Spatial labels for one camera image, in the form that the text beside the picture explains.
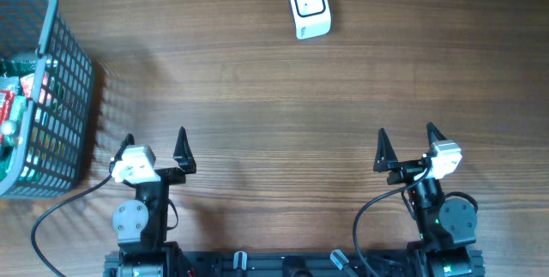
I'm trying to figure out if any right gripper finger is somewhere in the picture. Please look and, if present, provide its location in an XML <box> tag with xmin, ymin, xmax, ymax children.
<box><xmin>426</xmin><ymin>122</ymin><xmax>447</xmax><ymax>145</ymax></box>
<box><xmin>373</xmin><ymin>128</ymin><xmax>398</xmax><ymax>172</ymax></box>

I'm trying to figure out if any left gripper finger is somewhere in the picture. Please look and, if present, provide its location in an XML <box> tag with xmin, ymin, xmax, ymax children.
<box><xmin>172</xmin><ymin>127</ymin><xmax>196</xmax><ymax>174</ymax></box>
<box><xmin>109</xmin><ymin>133</ymin><xmax>135</xmax><ymax>173</ymax></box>

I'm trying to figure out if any yellow liquid bottle silver cap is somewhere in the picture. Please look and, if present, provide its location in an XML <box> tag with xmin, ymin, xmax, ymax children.
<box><xmin>1</xmin><ymin>119</ymin><xmax>21</xmax><ymax>148</ymax></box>

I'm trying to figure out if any red white snack packet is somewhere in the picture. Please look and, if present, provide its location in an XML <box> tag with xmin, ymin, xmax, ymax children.
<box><xmin>1</xmin><ymin>74</ymin><xmax>34</xmax><ymax>136</ymax></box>

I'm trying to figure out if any green 3M gloves package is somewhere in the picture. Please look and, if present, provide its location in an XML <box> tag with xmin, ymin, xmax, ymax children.
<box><xmin>1</xmin><ymin>52</ymin><xmax>40</xmax><ymax>77</ymax></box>

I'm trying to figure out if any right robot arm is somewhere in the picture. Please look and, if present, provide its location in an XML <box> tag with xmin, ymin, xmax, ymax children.
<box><xmin>373</xmin><ymin>123</ymin><xmax>486</xmax><ymax>276</ymax></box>

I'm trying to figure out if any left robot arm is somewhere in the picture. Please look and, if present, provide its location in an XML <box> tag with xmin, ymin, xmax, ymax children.
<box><xmin>103</xmin><ymin>128</ymin><xmax>196</xmax><ymax>277</ymax></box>

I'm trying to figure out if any white barcode scanner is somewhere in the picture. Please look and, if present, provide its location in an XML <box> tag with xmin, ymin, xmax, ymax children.
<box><xmin>289</xmin><ymin>0</ymin><xmax>332</xmax><ymax>40</ymax></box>

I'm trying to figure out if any grey plastic mesh basket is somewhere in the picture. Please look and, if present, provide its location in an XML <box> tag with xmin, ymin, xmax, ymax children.
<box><xmin>1</xmin><ymin>0</ymin><xmax>95</xmax><ymax>199</ymax></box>

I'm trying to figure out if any right black camera cable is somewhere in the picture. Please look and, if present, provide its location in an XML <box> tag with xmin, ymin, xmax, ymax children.
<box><xmin>352</xmin><ymin>156</ymin><xmax>433</xmax><ymax>277</ymax></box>

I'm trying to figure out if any black camera cable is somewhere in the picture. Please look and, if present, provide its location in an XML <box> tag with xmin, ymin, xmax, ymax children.
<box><xmin>352</xmin><ymin>156</ymin><xmax>433</xmax><ymax>277</ymax></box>
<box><xmin>30</xmin><ymin>173</ymin><xmax>114</xmax><ymax>277</ymax></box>

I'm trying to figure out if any left black camera cable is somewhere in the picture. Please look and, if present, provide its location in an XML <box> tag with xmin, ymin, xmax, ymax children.
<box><xmin>30</xmin><ymin>173</ymin><xmax>114</xmax><ymax>277</ymax></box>

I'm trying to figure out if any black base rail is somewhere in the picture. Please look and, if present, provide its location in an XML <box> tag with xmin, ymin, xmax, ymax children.
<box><xmin>103</xmin><ymin>250</ymin><xmax>486</xmax><ymax>277</ymax></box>

